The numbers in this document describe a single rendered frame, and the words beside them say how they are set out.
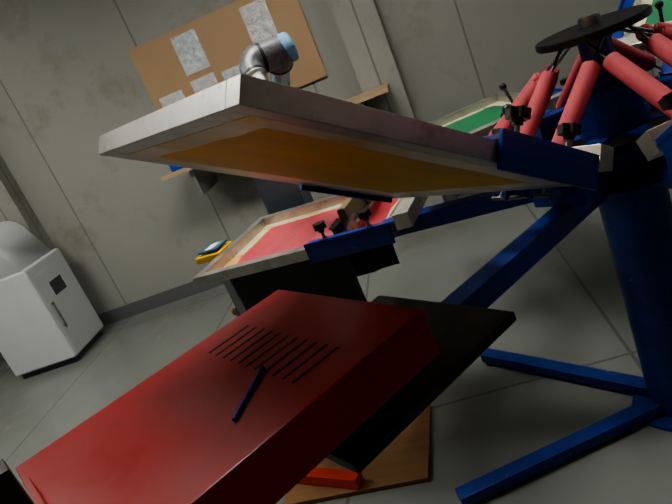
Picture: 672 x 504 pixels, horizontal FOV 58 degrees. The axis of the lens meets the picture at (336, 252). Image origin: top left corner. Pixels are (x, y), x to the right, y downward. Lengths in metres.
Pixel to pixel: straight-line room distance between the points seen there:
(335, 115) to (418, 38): 4.07
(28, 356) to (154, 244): 1.37
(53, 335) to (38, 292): 0.38
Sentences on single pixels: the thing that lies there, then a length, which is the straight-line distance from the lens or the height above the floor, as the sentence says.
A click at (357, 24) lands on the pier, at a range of 4.72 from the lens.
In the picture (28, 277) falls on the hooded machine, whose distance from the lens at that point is 5.37.
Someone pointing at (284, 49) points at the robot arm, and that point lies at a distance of 2.42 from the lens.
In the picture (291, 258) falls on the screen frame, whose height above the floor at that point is 0.97.
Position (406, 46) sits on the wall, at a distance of 4.89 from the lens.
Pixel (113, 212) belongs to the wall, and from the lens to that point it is 5.67.
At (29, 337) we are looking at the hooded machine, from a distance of 5.62.
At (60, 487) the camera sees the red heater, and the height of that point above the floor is 1.10.
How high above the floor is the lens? 1.55
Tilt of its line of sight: 18 degrees down
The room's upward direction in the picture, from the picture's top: 23 degrees counter-clockwise
